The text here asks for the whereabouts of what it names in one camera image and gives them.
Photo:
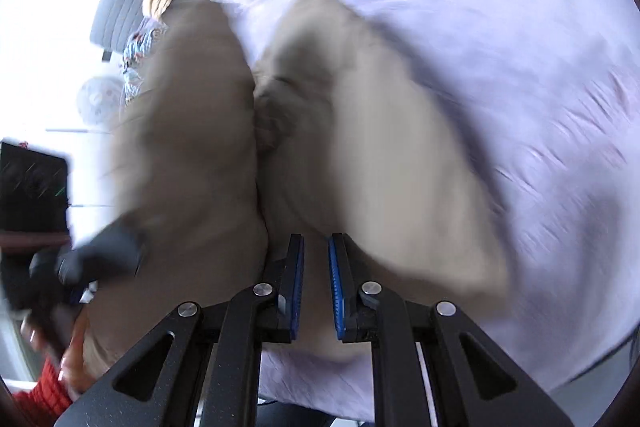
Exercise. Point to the person's left hand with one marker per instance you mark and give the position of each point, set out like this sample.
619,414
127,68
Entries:
72,370

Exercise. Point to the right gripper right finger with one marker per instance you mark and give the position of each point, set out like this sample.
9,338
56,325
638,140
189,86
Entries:
431,365

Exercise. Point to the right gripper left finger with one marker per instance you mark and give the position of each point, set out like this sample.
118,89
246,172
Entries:
200,366

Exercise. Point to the beige puffer jacket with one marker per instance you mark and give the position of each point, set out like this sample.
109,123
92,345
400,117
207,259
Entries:
218,163

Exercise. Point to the red sleeve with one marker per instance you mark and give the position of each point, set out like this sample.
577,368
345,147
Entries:
47,401

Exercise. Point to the black camera box left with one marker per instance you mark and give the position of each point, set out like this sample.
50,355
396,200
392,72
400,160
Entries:
34,198

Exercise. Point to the blue monkey print garment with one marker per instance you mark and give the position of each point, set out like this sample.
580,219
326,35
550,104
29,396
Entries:
139,47

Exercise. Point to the white patterned round object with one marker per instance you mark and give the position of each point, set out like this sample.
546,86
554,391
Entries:
100,100

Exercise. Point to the lavender plush bedspread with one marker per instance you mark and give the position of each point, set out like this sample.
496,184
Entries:
544,98

